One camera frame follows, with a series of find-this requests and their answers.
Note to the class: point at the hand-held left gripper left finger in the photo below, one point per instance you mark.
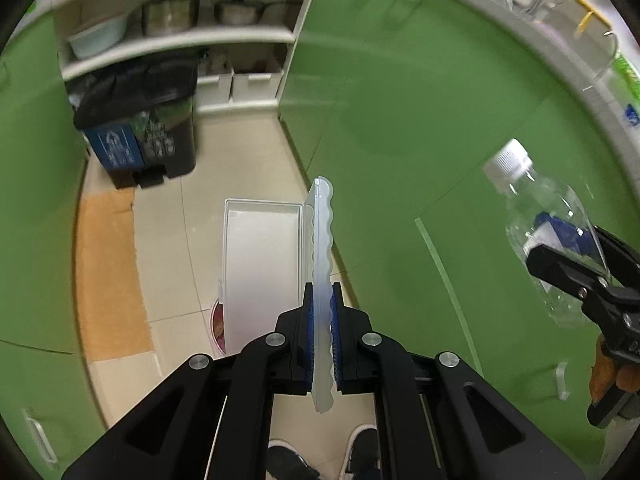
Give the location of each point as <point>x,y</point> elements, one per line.
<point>309,340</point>

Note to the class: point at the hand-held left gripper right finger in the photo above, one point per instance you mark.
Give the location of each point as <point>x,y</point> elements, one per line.
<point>336,340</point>

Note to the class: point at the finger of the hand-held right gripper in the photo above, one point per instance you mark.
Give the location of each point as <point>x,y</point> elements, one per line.
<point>625,265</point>
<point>560,267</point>

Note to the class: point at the clear plastic bottle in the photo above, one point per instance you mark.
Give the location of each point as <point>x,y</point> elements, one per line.
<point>545,200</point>

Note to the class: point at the clear plastic box with lid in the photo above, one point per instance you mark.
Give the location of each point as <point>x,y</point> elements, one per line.
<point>260,270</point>

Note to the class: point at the pink waste bin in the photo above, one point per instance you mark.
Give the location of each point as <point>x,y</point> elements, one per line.
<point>217,330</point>

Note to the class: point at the black trash bin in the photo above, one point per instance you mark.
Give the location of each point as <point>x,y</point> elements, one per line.
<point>135,90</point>

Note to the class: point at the person's right hand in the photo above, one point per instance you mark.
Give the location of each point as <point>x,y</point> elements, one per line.
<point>602,375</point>

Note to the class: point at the person's right shoe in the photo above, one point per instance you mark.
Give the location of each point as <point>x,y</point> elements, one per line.
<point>362,452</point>

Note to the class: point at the person's shoe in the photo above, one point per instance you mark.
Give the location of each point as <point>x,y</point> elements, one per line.
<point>362,452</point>
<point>287,462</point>

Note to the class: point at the person's left shoe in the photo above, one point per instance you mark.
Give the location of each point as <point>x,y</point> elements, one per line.
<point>287,462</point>

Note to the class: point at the blue vase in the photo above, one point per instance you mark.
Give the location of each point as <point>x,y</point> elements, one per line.
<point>632,116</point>

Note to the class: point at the green mesh bag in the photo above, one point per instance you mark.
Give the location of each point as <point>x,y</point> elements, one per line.
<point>627,75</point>

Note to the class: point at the steel faucet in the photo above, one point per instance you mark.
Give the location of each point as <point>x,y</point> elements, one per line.
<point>607,60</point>

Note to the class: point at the orange floor mat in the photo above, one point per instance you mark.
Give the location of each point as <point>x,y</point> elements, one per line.
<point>107,275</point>

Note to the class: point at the yellow plastic hanger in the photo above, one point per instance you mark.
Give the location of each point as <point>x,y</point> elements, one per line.
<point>590,12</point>

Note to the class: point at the white storage box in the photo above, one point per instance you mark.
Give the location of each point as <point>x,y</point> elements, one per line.
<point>215,89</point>
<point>257,85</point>

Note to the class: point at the steel pot with lid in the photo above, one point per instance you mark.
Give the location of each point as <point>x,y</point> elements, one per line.
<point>237,10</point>

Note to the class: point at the pale blue basin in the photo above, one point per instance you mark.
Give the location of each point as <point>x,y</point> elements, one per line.
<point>97,37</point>

